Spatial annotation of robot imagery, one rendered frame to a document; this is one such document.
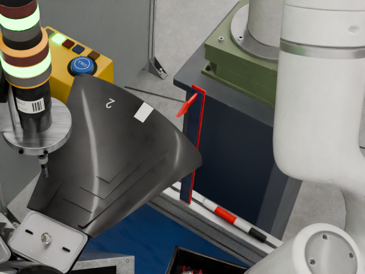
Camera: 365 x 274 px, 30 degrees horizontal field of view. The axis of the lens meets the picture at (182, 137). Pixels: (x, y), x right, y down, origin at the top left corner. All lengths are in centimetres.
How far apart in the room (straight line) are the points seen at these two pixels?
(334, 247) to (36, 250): 39
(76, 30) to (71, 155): 120
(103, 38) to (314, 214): 94
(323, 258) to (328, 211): 172
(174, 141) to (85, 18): 119
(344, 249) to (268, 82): 70
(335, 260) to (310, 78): 19
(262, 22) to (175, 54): 148
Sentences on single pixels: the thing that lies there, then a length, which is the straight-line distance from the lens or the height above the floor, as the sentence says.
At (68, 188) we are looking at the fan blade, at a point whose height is 121.
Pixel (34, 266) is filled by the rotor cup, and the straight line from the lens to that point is 83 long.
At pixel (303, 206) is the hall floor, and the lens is 242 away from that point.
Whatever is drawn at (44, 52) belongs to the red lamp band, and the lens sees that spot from 61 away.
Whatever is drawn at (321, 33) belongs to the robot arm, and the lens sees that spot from 66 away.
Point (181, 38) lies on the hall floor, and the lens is 288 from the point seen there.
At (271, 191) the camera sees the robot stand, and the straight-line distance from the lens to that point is 159.
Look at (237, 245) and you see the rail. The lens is 134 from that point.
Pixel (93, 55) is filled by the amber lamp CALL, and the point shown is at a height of 108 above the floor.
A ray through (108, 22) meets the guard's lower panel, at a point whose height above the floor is 44.
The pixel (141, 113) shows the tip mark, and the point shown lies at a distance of 101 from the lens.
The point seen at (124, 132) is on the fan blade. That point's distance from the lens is 98.
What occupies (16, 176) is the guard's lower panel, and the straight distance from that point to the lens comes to 227.
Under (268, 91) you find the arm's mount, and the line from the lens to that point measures 140.
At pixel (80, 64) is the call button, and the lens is 126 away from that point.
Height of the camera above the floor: 199
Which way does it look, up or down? 52 degrees down
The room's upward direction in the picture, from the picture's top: 6 degrees clockwise
